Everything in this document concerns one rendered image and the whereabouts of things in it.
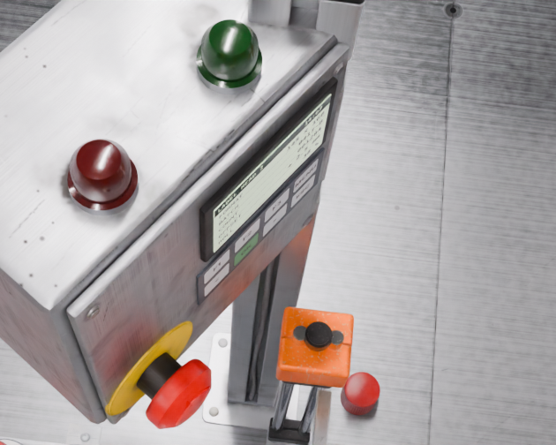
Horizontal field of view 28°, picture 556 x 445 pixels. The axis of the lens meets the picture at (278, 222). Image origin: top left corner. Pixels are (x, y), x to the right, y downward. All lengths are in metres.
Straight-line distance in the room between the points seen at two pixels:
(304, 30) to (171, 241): 0.10
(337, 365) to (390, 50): 0.59
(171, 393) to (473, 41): 0.79
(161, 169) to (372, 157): 0.74
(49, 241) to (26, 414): 0.66
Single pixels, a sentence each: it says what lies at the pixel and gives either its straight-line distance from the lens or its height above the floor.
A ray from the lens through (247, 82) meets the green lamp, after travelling 0.43.
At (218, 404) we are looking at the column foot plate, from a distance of 1.05.
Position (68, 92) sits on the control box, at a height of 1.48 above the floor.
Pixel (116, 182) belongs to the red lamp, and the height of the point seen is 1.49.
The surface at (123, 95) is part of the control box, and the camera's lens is 0.44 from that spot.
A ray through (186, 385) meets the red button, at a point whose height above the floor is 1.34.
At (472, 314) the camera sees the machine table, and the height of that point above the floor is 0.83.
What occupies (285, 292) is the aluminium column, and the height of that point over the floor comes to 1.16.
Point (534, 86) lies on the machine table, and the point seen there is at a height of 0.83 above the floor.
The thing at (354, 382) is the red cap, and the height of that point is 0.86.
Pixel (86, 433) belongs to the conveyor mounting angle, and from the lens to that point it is 1.05.
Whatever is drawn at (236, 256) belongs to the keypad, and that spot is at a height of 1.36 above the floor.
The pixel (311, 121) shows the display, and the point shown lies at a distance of 0.47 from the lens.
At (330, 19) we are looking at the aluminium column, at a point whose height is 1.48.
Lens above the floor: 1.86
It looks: 67 degrees down
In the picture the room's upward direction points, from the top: 8 degrees clockwise
